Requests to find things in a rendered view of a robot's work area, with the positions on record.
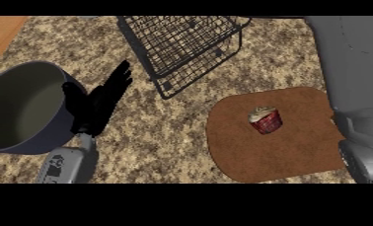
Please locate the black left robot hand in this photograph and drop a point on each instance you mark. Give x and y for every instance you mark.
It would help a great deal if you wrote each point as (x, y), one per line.
(99, 105)

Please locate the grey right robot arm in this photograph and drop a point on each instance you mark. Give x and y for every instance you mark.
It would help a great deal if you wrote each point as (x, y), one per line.
(358, 137)

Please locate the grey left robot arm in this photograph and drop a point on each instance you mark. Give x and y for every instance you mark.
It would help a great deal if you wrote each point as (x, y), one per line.
(69, 164)

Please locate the red can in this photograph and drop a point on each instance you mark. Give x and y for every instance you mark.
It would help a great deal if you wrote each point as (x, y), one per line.
(265, 121)

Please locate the brown cutting board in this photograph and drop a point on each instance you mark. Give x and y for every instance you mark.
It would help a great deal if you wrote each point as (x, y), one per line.
(290, 147)

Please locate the dark blue-grey pot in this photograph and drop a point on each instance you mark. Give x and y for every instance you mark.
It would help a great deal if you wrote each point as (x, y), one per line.
(28, 105)

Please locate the large grey appliance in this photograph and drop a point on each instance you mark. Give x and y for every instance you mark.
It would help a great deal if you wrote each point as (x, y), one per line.
(346, 65)

